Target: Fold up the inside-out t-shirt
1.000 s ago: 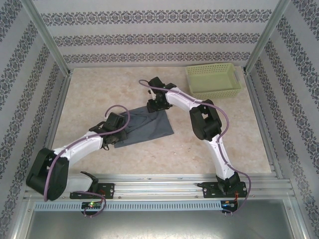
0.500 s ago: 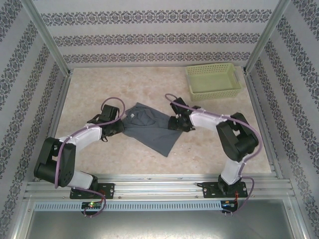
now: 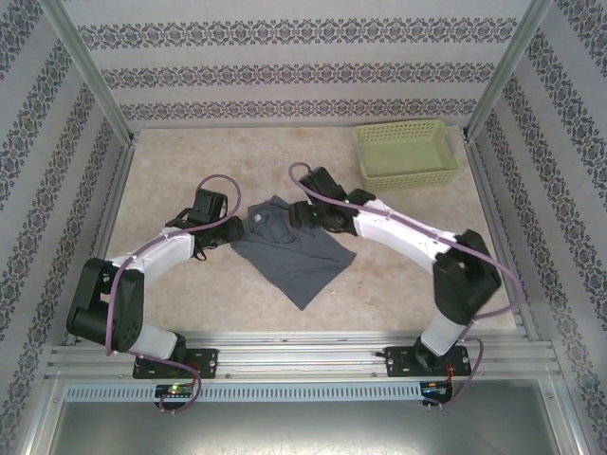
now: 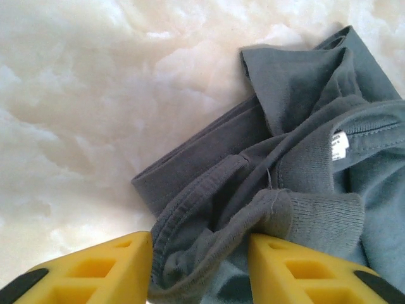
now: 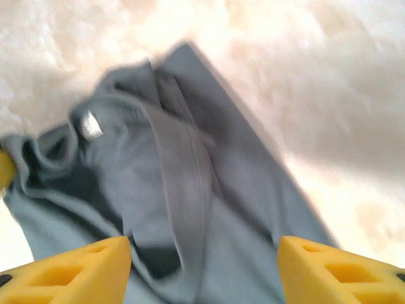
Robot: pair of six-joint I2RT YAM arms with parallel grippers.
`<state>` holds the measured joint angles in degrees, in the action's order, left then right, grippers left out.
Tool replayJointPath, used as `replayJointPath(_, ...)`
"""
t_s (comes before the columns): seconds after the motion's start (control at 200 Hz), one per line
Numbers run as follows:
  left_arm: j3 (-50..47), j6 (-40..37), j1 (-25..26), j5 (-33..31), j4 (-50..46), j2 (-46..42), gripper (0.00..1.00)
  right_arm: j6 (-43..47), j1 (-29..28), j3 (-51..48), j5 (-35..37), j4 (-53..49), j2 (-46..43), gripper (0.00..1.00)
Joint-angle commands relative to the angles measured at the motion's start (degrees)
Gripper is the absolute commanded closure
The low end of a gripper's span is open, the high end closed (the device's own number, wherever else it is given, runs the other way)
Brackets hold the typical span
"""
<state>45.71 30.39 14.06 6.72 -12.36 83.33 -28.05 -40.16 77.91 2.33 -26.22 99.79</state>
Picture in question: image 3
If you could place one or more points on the green plastic basket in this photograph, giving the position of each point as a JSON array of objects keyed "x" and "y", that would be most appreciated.
[{"x": 408, "y": 156}]

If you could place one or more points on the aluminium corner post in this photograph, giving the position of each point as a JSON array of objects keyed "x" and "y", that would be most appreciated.
[
  {"x": 516, "y": 71},
  {"x": 90, "y": 71}
]

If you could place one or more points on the grey t-shirt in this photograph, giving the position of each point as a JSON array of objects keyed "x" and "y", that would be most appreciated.
[{"x": 294, "y": 265}]

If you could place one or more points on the aluminium lower frame bar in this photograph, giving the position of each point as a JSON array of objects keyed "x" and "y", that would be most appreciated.
[
  {"x": 566, "y": 417},
  {"x": 40, "y": 417}
]

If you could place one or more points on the aluminium mounting rail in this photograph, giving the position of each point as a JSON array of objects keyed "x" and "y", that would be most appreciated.
[{"x": 294, "y": 353}]

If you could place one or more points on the grey metal panel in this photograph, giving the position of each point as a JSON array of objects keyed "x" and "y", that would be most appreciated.
[{"x": 284, "y": 431}]

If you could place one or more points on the aluminium side rail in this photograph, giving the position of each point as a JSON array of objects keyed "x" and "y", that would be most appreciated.
[
  {"x": 492, "y": 213},
  {"x": 116, "y": 189}
]

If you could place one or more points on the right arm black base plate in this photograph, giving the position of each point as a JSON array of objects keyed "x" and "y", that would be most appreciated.
[{"x": 400, "y": 362}]

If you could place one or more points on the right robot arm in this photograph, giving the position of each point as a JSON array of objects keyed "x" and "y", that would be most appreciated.
[{"x": 403, "y": 232}]

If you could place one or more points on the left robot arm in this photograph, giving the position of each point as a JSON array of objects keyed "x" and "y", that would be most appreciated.
[{"x": 161, "y": 256}]

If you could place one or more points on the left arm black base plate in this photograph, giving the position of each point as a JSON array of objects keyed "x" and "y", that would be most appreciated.
[{"x": 206, "y": 362}]

